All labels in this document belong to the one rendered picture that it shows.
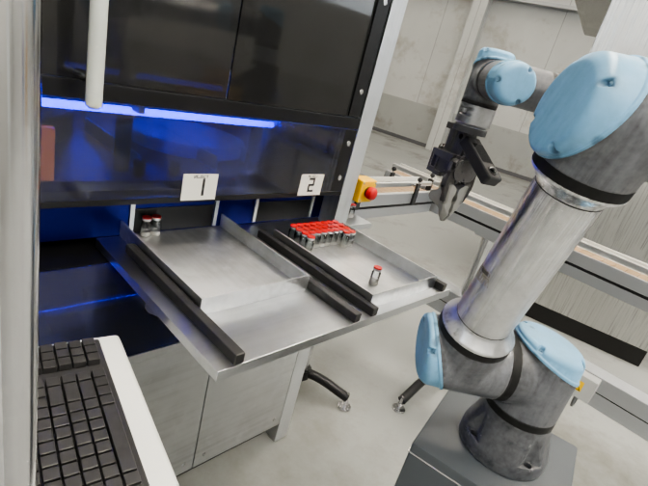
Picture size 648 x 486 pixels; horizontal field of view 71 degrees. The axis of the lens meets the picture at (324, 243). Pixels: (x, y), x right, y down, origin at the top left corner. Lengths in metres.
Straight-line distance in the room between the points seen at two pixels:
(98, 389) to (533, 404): 0.66
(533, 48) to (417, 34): 2.55
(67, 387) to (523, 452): 0.71
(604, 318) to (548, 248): 2.97
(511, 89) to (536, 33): 9.97
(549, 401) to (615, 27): 2.83
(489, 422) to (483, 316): 0.24
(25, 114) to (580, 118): 0.46
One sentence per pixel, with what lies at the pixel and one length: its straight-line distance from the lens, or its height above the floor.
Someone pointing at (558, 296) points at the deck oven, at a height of 0.25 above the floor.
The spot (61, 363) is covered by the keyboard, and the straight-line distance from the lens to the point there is 0.82.
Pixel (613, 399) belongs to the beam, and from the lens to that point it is 1.98.
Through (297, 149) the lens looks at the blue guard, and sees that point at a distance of 1.18.
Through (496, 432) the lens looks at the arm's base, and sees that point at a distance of 0.87.
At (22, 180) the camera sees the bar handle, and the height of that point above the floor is 1.24.
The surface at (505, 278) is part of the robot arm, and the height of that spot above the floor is 1.14.
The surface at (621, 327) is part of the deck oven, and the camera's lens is 3.59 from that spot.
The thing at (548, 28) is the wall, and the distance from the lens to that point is 10.86.
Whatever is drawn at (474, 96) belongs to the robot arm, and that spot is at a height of 1.34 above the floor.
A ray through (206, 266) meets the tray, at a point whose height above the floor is 0.88.
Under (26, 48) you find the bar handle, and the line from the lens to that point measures 0.28.
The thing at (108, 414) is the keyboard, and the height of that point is 0.83.
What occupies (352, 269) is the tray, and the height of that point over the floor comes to 0.88.
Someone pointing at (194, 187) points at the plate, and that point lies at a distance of 1.03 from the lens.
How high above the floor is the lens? 1.34
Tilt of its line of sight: 21 degrees down
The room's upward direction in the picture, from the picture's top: 15 degrees clockwise
